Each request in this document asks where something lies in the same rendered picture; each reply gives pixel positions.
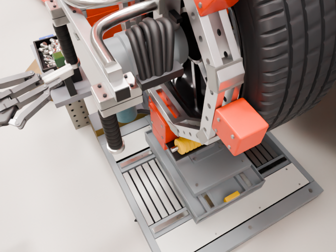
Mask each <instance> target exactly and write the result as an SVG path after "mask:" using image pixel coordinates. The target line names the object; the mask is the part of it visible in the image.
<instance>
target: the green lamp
mask: <svg viewBox="0 0 336 252"><path fill-rule="evenodd" d="M52 57H53V60H54V62H55V64H56V66H57V67H58V68H59V67H62V66H65V65H66V64H65V57H64V54H63V52H62V51H59V52H56V53H53V54H52Z"/></svg>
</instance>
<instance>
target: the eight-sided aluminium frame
mask: <svg viewBox="0 0 336 252"><path fill-rule="evenodd" d="M183 2H184V5H185V8H186V11H187V14H188V17H189V20H190V23H191V26H192V29H193V32H194V35H195V38H196V41H197V44H198V48H199V51H200V54H201V57H202V60H203V63H204V66H205V69H206V74H207V85H206V91H205V98H204V104H203V111H202V117H201V119H199V118H192V117H189V116H188V115H187V114H186V112H185V111H184V110H183V108H182V107H181V106H180V104H179V103H178V102H177V100H176V99H175V98H174V96H173V95H172V94H171V92H170V91H169V90H168V88H167V87H166V86H165V84H164V83H162V84H160V85H157V86H155V87H152V88H150V89H147V90H145V92H146V94H147V96H150V98H151V100H152V102H153V103H154V104H155V106H156V107H157V109H158V110H159V112H160V113H161V115H162V116H163V118H164V119H165V121H166V122H167V124H168V125H169V127H170V130H171V131H172V132H173V133H174V134H175V135H176V136H178V137H183V138H186V139H189V140H192V141H195V142H198V143H201V144H202V145H203V144H205V145H209V144H211V143H213V142H215V141H217V140H219V139H220V138H219V136H218V135H217V134H216V133H215V131H214V130H213V128H212V126H213V121H214V116H215V111H216V109H218V108H220V107H222V106H224V105H226V104H229V103H231V102H233V101H235V100H237V99H238V96H239V92H240V89H241V85H242V84H243V83H244V75H245V70H244V66H243V58H242V57H241V56H240V53H239V50H238V46H237V43H236V40H235V36H234V33H233V30H232V26H231V23H230V19H229V16H228V13H227V9H226V8H225V9H222V10H219V11H216V12H213V13H210V14H207V15H204V16H200V14H199V12H198V9H197V7H196V5H195V2H194V0H183ZM141 21H142V16H138V17H135V18H133V19H130V20H128V21H125V22H123V23H121V24H120V25H121V28H122V31H124V30H126V29H129V28H131V27H132V26H133V25H137V26H138V25H139V23H140V22H141ZM158 91H160V93H161V94H162V96H163V98H164V99H165V101H166V102H167V104H168V105H169V107H170V108H171V109H172V111H173V112H174V114H175V115H176V116H177V118H175V117H174V116H173V114H172V113H171V112H170V110H169V109H168V107H167V106H166V105H165V103H164V102H163V100H162V99H161V97H160V96H159V95H158V93H157V92H158Z"/></svg>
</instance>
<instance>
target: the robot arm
mask: <svg viewBox="0 0 336 252"><path fill-rule="evenodd" d="M72 75H74V70H73V67H72V66H71V65H70V63H69V64H67V65H65V66H63V67H61V68H59V69H57V70H56V71H54V69H51V70H49V71H47V72H45V73H43V74H39V73H35V72H34V71H33V70H30V71H26V72H22V73H19V74H15V75H11V76H8V77H4V78H0V90H1V89H6V88H9V87H13V86H15V87H13V88H11V89H7V90H5V91H3V92H0V127H4V126H8V125H12V126H15V127H17V128H18V129H19V130H22V129H23V128H24V126H25V125H26V123H27V121H28V120H29V119H30V118H31V117H33V116H34V115H35V114H36V113H37V112H38V111H39V110H40V109H41V108H43V107H44V106H45V105H46V104H47V103H48V102H49V101H50V100H51V99H52V97H51V90H53V89H55V88H57V87H58V86H60V85H62V83H63V82H62V81H63V80H65V79H66V78H68V77H70V76H72ZM43 83H44V84H43ZM16 85H17V86H16ZM38 86H39V87H38ZM33 101H34V102H33ZM31 102H33V103H32V104H31V105H30V106H28V107H27V108H26V109H25V110H24V111H23V112H22V113H21V114H20V115H19V116H16V117H15V118H14V116H15V114H16V112H17V111H19V110H21V109H22V108H23V107H24V106H26V105H28V104H29V103H31Z"/></svg>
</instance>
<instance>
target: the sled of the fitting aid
mask: <svg viewBox="0 0 336 252"><path fill-rule="evenodd" d="M144 134H145V140H146V142H147V144H148V145H149V147H150V149H151V150H152V152H153V154H154V155H155V157H156V159H157V160H158V162H159V164H160V165H161V167H162V169H163V170H164V172H165V174H166V175H167V177H168V179H169V180H170V182H171V184H172V185H173V187H174V189H175V190H176V192H177V194H178V195H179V197H180V199H181V200H182V202H183V204H184V205H185V207H186V209H187V210H188V212H189V214H190V215H191V217H192V219H193V220H194V222H195V224H196V225H197V224H199V223H200V222H202V221H204V220H206V219H207V218H209V217H211V216H213V215H214V214H216V213H218V212H220V211H221V210H223V209H225V208H227V207H228V206H230V205H232V204H234V203H236V202H237V201H239V200H241V199H243V198H244V197H246V196H248V195H250V194H251V193H253V192H255V191H257V190H258V189H260V188H261V187H262V186H263V184H264V183H265V181H266V180H265V179H264V178H263V176H262V175H261V174H260V173H259V171H258V170H257V169H256V168H255V166H254V165H253V164H251V166H250V168H249V169H247V170H245V171H243V172H241V173H239V174H237V175H236V176H234V177H232V178H230V179H228V180H226V181H224V182H223V183H221V184H219V185H217V186H215V187H213V188H211V189H210V190H208V191H206V192H204V193H202V194H200V195H198V196H197V197H193V196H192V194H191V192H190V191H189V189H188V188H187V186H186V184H185V183H184V181H183V180H182V178H181V177H180V175H179V173H178V172H177V170H176V169H175V167H174V165H173V164H172V162H171V161H170V159H169V157H168V156H167V154H166V153H165V151H164V149H163V148H162V146H161V145H160V143H159V142H158V140H157V138H156V137H155V135H154V134H153V132H152V129H149V130H147V131H145V132H144Z"/></svg>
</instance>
